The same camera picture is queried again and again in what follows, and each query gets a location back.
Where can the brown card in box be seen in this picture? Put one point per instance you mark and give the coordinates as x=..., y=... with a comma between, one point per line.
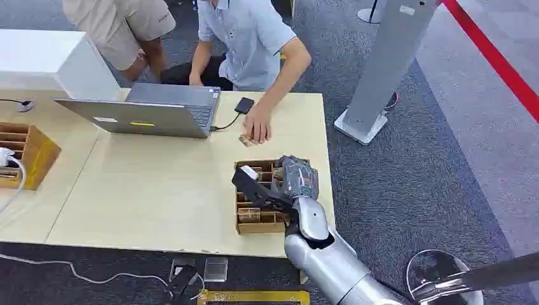
x=249, y=215

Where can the yellow floor frame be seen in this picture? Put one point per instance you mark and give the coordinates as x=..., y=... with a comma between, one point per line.
x=252, y=296

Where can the round stanchion base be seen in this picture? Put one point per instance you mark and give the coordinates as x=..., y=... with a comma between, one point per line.
x=370, y=16

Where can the black external drive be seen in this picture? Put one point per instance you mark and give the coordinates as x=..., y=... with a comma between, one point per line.
x=244, y=105

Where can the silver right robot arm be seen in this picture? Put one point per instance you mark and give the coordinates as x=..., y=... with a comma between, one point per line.
x=337, y=269

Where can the wooden card box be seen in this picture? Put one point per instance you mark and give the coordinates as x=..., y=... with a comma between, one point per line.
x=252, y=227

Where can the person in pale blue shirt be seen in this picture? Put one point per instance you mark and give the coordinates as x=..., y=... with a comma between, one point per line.
x=252, y=42

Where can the person in beige shirt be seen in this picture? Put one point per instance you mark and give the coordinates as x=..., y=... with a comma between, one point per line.
x=122, y=29

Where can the grey floor plate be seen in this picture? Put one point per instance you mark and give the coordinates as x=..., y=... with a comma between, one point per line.
x=215, y=269

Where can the person's left hand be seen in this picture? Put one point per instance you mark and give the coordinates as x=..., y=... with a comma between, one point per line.
x=257, y=124

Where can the red barrier belt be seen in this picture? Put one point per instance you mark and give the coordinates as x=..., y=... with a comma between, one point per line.
x=492, y=59

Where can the black floor device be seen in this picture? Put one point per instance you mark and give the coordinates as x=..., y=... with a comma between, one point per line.
x=182, y=284

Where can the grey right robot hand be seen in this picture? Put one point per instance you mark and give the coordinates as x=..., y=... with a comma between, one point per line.
x=300, y=179

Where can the chrome stanchion base with pole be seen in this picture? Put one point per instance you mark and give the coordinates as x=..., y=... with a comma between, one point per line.
x=446, y=280

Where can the wooden slotted box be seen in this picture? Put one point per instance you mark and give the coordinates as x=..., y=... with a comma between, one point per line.
x=38, y=155

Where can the grey kiosk stand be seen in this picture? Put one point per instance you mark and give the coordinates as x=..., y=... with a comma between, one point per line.
x=387, y=63

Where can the white box cabinet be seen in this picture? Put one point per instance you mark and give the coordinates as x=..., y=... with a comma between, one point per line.
x=46, y=63

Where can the grey laptop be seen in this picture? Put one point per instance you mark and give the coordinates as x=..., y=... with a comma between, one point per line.
x=160, y=115

